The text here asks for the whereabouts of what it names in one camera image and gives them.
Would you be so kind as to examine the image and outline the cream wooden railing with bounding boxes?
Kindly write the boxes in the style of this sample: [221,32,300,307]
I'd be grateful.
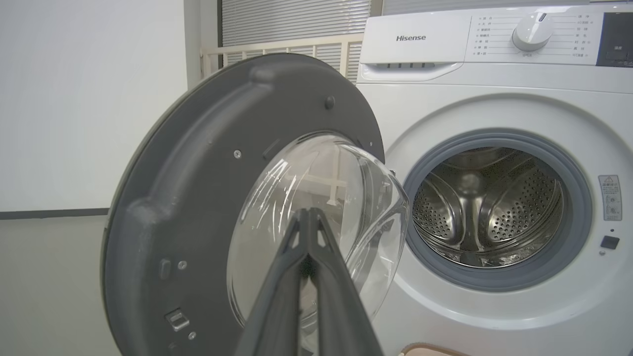
[200,34,365,82]

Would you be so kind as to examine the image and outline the white detergent drawer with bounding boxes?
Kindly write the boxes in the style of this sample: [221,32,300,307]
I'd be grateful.
[360,14,472,82]

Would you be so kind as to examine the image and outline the grey rubber door seal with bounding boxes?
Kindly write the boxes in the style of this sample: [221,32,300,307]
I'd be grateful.
[403,130,592,292]

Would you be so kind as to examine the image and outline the white front-load washing machine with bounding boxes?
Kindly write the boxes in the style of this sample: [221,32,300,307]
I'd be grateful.
[356,2,633,356]

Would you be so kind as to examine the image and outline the white washer control knob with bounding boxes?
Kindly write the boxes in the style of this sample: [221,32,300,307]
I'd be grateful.
[512,12,554,51]

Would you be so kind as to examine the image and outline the cream perforated laundry basket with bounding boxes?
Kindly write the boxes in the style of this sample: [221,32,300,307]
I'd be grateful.
[400,343,470,356]

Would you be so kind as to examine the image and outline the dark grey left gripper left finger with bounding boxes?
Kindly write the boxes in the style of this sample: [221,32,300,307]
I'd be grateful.
[235,208,311,356]

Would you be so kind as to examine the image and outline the black washer display panel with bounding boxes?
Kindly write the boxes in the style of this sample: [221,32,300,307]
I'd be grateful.
[596,11,633,68]

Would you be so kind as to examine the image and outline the grey warning sticker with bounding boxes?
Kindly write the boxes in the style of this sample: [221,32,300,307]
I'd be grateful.
[598,175,623,222]

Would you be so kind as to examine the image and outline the round dark washer door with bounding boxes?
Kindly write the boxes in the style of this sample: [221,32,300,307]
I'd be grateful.
[101,53,410,356]

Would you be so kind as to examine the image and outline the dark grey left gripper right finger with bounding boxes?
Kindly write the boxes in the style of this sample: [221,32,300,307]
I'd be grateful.
[311,208,384,356]

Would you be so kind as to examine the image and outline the steel perforated washer drum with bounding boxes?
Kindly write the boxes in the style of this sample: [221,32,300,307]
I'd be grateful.
[413,147,564,268]

